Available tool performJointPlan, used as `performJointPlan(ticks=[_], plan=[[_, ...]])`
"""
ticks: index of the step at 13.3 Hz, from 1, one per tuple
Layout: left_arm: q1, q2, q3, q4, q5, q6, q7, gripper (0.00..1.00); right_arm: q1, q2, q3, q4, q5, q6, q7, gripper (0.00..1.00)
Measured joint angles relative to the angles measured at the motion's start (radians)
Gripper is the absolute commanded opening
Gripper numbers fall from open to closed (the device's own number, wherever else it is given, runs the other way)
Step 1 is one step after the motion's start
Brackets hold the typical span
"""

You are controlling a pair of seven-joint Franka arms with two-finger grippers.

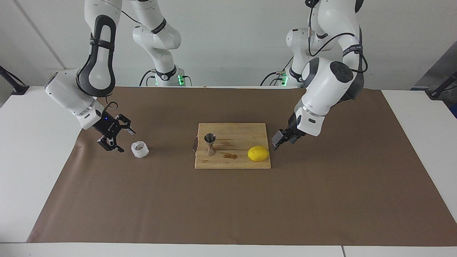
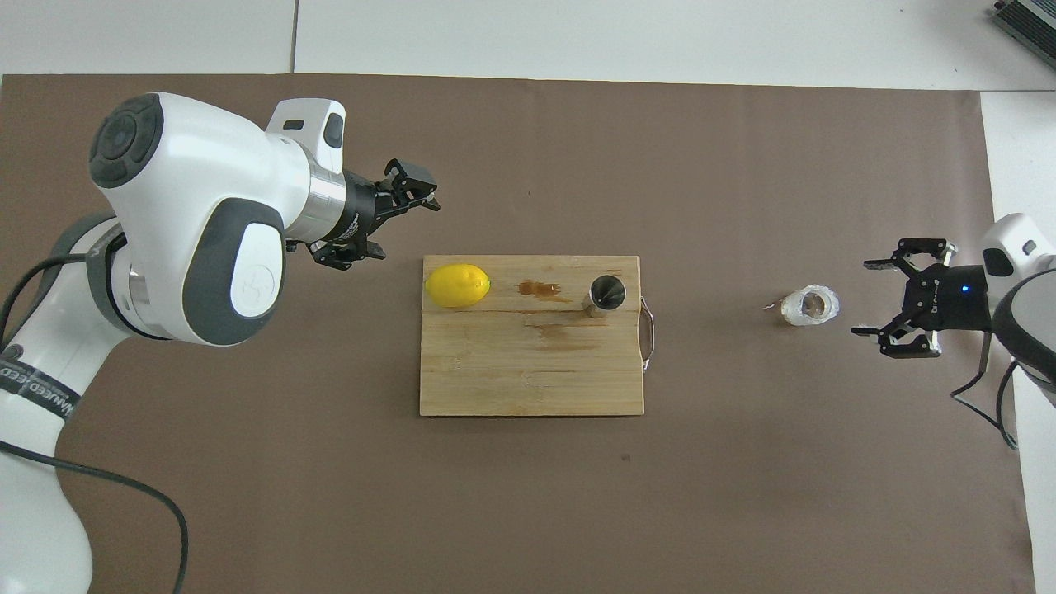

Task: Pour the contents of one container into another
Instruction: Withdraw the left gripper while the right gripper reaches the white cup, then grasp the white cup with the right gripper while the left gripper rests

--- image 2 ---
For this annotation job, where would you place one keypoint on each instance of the grey ribbed device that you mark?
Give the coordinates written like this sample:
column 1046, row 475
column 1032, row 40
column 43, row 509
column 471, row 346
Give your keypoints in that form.
column 1030, row 21

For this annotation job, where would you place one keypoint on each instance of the steel double jigger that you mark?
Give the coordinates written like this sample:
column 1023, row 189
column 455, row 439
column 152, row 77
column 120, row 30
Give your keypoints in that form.
column 606, row 295

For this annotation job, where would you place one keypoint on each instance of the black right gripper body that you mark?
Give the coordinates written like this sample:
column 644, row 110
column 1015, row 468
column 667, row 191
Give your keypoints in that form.
column 949, row 301

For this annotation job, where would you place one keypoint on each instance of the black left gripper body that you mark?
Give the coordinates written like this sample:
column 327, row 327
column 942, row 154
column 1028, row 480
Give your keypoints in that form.
column 363, row 210

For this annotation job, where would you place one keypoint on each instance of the brown paper table mat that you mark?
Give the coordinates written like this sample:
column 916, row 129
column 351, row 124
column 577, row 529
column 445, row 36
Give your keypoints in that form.
column 577, row 165

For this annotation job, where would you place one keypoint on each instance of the clear glass cup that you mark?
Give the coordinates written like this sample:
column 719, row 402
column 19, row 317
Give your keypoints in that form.
column 813, row 306

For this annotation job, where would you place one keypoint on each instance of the wooden cutting board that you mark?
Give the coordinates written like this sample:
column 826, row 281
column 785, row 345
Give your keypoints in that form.
column 528, row 363

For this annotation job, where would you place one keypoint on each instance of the yellow lemon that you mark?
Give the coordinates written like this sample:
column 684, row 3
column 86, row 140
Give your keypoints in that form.
column 456, row 285

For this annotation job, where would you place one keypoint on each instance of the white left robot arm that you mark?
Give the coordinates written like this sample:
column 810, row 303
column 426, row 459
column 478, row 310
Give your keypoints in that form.
column 198, row 181

